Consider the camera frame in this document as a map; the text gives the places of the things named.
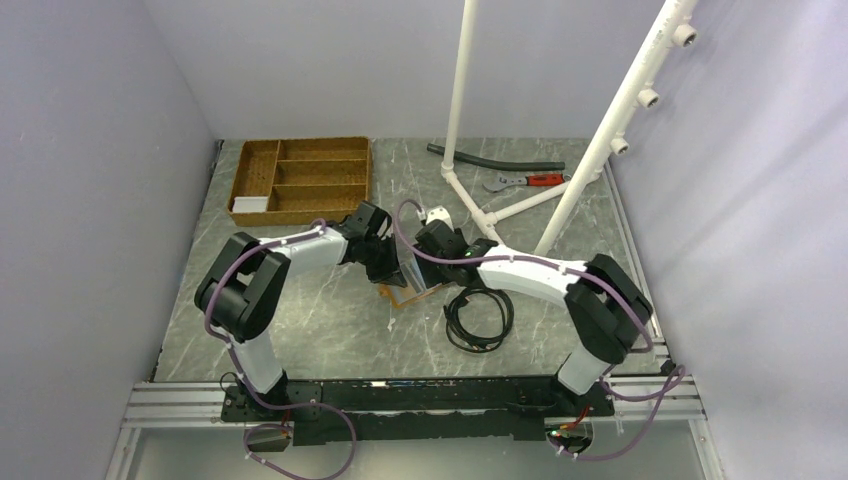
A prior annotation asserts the orange card holder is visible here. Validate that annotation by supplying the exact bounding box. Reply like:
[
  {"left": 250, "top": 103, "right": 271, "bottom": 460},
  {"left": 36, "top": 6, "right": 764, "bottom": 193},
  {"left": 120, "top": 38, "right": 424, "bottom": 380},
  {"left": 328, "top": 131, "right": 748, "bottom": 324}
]
[{"left": 377, "top": 260, "right": 444, "bottom": 309}]

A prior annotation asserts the white card stack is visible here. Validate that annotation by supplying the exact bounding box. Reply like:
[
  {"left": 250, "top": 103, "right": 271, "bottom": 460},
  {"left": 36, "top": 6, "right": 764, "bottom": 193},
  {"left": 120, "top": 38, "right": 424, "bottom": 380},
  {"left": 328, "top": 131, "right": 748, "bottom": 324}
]
[{"left": 231, "top": 196, "right": 269, "bottom": 214}]

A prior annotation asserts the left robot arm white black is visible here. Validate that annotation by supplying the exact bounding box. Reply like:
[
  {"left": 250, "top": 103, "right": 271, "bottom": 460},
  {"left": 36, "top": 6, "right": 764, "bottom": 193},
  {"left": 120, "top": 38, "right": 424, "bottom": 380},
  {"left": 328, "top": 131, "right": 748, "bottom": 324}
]
[{"left": 194, "top": 201, "right": 407, "bottom": 420}]

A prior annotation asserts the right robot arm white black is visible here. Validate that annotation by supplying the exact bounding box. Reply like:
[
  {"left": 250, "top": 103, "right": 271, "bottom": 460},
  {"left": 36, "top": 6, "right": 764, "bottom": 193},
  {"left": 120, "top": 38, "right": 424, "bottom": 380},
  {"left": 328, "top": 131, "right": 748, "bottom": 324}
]
[{"left": 414, "top": 220, "right": 653, "bottom": 415}]

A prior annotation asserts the woven brown organizer tray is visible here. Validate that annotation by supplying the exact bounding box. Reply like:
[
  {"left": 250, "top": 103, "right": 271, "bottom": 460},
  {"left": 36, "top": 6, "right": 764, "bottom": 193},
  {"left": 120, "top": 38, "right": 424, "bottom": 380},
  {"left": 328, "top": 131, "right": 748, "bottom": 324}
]
[{"left": 227, "top": 136, "right": 373, "bottom": 227}]

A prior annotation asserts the black foam tube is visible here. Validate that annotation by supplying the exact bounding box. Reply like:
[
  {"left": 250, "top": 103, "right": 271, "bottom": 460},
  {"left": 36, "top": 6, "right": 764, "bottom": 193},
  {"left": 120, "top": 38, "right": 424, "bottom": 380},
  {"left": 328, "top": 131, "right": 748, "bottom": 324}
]
[{"left": 453, "top": 151, "right": 566, "bottom": 172}]

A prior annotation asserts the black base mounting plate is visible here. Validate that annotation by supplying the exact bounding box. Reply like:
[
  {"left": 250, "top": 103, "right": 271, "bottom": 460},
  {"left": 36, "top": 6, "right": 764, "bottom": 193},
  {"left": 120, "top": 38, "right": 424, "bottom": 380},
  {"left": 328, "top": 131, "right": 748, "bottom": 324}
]
[{"left": 221, "top": 375, "right": 615, "bottom": 446}]

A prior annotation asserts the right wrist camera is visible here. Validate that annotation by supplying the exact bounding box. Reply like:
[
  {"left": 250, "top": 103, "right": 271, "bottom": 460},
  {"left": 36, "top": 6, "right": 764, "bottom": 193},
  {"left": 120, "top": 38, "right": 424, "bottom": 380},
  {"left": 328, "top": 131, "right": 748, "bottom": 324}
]
[{"left": 424, "top": 206, "right": 454, "bottom": 230}]

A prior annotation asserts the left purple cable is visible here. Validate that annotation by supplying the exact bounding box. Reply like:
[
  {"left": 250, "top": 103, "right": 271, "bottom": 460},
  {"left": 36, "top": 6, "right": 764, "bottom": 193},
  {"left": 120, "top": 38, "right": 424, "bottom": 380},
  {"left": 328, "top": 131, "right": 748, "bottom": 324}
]
[{"left": 203, "top": 218, "right": 359, "bottom": 480}]

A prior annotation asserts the coiled black cable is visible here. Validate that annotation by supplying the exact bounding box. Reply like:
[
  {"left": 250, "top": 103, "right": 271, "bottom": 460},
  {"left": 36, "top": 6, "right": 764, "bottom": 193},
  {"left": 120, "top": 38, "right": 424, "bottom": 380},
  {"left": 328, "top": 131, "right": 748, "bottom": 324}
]
[{"left": 442, "top": 286, "right": 516, "bottom": 354}]

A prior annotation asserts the white PVC pipe frame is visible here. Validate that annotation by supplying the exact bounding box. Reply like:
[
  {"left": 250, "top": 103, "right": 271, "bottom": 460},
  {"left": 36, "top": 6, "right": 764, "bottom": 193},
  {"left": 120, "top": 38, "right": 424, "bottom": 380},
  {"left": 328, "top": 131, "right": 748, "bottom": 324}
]
[{"left": 436, "top": 0, "right": 700, "bottom": 257}]

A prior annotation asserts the aluminium rail frame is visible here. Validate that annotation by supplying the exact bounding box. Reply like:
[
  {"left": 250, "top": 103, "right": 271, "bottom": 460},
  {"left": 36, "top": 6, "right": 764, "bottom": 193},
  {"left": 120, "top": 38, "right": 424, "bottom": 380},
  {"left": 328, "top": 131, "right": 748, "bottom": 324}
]
[{"left": 105, "top": 165, "right": 723, "bottom": 480}]

